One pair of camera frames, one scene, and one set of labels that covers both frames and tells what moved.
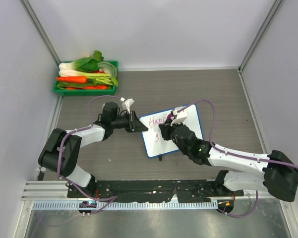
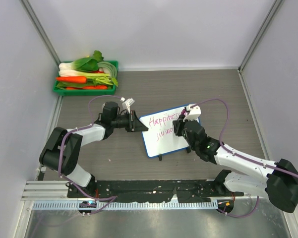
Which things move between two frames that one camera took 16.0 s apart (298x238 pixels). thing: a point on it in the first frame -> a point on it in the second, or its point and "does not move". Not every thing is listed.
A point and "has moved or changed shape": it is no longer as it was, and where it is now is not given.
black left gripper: (134, 125) does not move
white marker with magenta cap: (170, 116) has moved or changed shape
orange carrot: (75, 79) does not move
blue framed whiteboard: (154, 144) does not move
